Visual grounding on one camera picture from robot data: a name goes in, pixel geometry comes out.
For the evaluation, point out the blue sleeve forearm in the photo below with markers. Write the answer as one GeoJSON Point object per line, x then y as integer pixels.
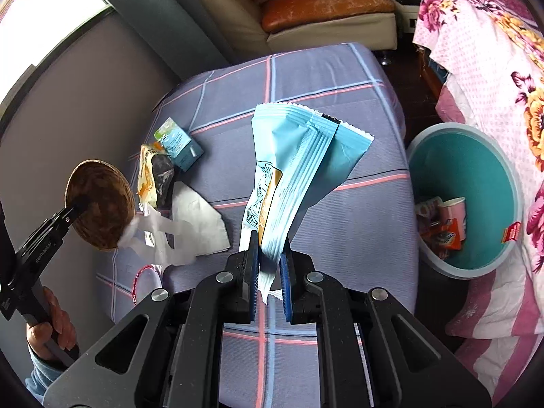
{"type": "Point", "coordinates": [42, 376]}

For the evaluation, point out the teal trash bin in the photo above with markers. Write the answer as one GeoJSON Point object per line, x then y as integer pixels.
{"type": "Point", "coordinates": [455, 160]}

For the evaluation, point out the yellow snack bag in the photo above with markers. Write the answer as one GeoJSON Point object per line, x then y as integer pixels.
{"type": "Point", "coordinates": [155, 174]}

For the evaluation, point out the person's left hand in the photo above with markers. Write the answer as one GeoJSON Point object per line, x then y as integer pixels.
{"type": "Point", "coordinates": [40, 334]}

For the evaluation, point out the green clear plastic wrapper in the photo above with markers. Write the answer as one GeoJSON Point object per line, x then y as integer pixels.
{"type": "Point", "coordinates": [160, 240]}

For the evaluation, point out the pink paper cup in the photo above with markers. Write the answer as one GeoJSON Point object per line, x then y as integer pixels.
{"type": "Point", "coordinates": [455, 209]}

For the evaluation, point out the brown round bowl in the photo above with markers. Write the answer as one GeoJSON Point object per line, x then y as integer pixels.
{"type": "Point", "coordinates": [107, 199]}

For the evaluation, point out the pink floral quilt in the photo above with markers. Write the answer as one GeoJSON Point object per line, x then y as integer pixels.
{"type": "Point", "coordinates": [492, 52]}

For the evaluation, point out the light blue snack wrapper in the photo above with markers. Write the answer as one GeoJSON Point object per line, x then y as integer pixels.
{"type": "Point", "coordinates": [301, 156]}

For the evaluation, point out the grey blue curtain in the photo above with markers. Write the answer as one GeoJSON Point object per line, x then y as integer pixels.
{"type": "Point", "coordinates": [181, 32]}

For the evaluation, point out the beige sofa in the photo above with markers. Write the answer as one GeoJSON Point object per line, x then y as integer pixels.
{"type": "Point", "coordinates": [256, 28]}

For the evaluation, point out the orange snack wrapper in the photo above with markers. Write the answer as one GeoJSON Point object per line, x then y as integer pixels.
{"type": "Point", "coordinates": [443, 238]}

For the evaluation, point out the orange leather seat cushion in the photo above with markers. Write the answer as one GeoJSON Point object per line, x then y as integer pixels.
{"type": "Point", "coordinates": [279, 15]}

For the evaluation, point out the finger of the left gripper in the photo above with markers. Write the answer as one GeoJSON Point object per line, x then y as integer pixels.
{"type": "Point", "coordinates": [40, 247]}

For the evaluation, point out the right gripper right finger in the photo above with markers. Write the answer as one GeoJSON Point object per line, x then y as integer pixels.
{"type": "Point", "coordinates": [372, 352]}

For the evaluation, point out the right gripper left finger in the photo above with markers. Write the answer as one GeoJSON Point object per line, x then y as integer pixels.
{"type": "Point", "coordinates": [166, 351]}

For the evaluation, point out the clear lid red rim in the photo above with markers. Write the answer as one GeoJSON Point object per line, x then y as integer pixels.
{"type": "Point", "coordinates": [147, 279]}

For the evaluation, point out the teal milk carton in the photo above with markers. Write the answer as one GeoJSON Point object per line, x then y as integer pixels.
{"type": "Point", "coordinates": [182, 149]}

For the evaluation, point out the white paper cup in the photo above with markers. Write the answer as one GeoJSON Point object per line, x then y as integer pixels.
{"type": "Point", "coordinates": [427, 212]}

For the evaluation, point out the blue plaid table cloth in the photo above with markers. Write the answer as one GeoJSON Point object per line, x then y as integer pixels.
{"type": "Point", "coordinates": [362, 230]}

